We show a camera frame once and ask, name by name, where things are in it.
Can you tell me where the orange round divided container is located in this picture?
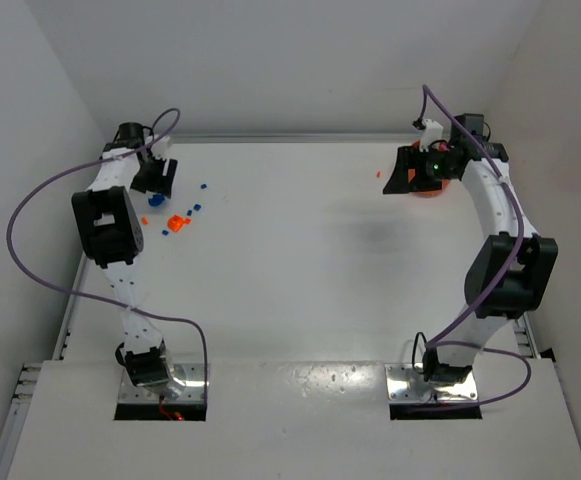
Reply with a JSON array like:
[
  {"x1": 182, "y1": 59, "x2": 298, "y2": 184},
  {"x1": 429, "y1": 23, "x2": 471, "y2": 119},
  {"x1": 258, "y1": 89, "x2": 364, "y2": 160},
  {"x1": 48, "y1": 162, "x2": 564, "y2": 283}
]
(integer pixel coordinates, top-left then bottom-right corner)
[{"x1": 408, "y1": 140, "x2": 450, "y2": 198}]

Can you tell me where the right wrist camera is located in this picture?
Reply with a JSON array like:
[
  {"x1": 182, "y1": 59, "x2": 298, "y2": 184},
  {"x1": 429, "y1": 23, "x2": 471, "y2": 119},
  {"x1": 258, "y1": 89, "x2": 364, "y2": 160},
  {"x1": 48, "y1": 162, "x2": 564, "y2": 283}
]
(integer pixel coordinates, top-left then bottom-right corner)
[{"x1": 413, "y1": 118, "x2": 444, "y2": 151}]

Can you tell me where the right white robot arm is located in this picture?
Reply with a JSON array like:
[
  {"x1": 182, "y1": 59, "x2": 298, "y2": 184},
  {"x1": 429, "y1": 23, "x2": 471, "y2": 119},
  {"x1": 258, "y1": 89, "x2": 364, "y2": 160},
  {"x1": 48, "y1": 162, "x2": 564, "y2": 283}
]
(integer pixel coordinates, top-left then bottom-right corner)
[{"x1": 383, "y1": 114, "x2": 558, "y2": 384}]

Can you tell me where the white front cover board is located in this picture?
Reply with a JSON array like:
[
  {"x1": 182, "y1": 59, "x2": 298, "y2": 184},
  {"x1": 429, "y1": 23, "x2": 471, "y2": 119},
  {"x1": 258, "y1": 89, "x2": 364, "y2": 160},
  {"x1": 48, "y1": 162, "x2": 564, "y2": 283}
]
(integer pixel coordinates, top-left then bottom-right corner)
[{"x1": 9, "y1": 360, "x2": 581, "y2": 479}]

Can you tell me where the blue lego piece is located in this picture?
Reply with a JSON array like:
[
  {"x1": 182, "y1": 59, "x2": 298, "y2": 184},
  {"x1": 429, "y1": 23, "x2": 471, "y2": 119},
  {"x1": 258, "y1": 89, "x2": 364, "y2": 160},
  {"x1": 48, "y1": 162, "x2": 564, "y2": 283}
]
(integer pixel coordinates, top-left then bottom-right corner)
[{"x1": 148, "y1": 194, "x2": 165, "y2": 208}]

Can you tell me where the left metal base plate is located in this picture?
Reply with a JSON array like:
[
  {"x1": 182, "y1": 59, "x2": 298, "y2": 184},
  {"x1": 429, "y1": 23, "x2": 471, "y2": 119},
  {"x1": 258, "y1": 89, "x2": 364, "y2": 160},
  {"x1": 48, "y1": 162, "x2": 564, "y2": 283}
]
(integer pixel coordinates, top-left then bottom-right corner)
[{"x1": 117, "y1": 363, "x2": 206, "y2": 405}]

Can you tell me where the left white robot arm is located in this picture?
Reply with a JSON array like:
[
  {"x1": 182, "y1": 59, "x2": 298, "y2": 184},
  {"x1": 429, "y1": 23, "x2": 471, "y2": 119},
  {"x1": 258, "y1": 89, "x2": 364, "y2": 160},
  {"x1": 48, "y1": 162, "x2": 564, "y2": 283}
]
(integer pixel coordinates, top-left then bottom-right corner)
[{"x1": 71, "y1": 122, "x2": 177, "y2": 395}]

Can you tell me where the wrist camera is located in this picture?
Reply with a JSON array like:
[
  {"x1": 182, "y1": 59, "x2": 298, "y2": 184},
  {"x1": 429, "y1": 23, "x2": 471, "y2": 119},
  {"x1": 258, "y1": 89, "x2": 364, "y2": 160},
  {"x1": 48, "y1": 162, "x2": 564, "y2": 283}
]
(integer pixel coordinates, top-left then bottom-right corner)
[
  {"x1": 151, "y1": 135, "x2": 172, "y2": 160},
  {"x1": 413, "y1": 118, "x2": 444, "y2": 151}
]

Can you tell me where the metal base plate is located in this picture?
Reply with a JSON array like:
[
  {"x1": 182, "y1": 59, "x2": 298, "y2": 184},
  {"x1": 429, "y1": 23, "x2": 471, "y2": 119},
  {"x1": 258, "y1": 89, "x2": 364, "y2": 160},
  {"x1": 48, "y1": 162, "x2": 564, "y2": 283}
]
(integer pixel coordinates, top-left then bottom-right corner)
[
  {"x1": 117, "y1": 363, "x2": 206, "y2": 405},
  {"x1": 385, "y1": 363, "x2": 479, "y2": 406}
]

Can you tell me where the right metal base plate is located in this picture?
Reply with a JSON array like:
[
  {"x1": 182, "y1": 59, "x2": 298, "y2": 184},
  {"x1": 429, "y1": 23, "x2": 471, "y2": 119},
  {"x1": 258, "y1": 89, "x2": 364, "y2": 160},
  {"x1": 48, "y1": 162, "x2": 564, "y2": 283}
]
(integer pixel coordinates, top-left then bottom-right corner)
[{"x1": 385, "y1": 363, "x2": 479, "y2": 406}]

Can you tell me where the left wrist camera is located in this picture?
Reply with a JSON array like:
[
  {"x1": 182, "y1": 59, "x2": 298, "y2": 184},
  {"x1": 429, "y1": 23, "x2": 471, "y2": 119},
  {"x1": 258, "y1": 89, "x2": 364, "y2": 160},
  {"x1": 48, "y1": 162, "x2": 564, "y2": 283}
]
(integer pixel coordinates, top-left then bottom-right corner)
[{"x1": 151, "y1": 135, "x2": 172, "y2": 160}]

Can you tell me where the orange lego piece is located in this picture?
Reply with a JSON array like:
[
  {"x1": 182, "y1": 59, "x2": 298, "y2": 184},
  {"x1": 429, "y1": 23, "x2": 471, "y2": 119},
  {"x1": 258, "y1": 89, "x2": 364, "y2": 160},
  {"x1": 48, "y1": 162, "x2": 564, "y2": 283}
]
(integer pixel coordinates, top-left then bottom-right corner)
[{"x1": 167, "y1": 215, "x2": 191, "y2": 233}]

